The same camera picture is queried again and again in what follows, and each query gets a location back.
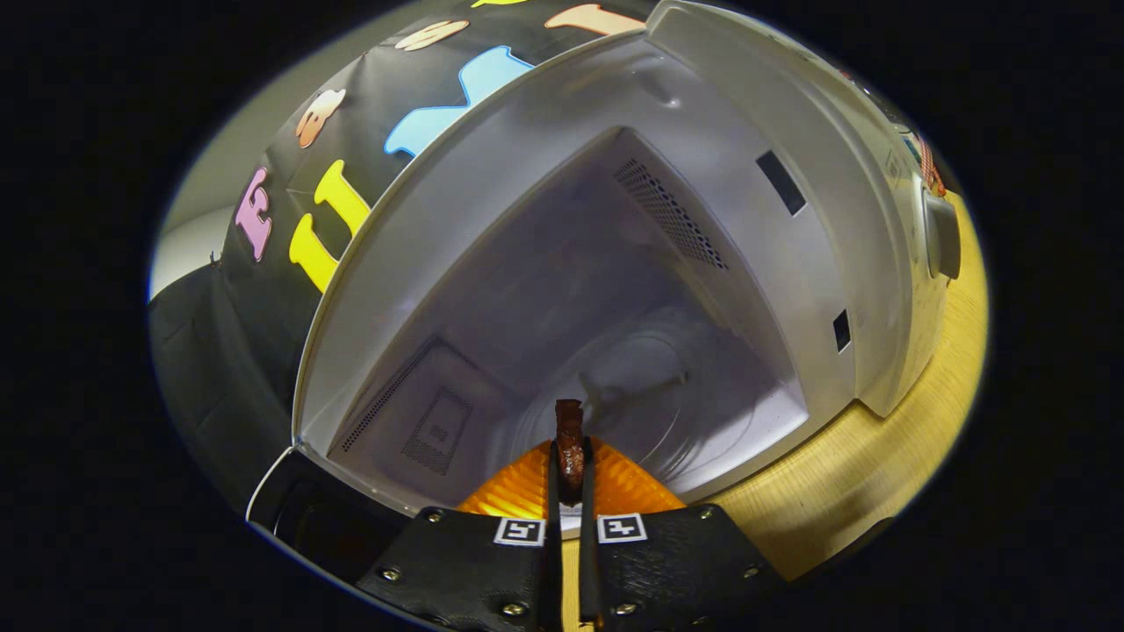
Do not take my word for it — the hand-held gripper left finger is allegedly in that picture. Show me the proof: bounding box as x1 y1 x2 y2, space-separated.
356 439 563 632

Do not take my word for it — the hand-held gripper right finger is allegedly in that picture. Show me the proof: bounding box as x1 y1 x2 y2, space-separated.
577 437 787 632

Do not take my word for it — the brown cooked meat piece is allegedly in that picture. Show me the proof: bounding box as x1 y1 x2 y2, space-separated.
554 399 587 506

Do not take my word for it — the white toaster oven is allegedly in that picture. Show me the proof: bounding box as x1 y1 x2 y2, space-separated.
246 0 962 585

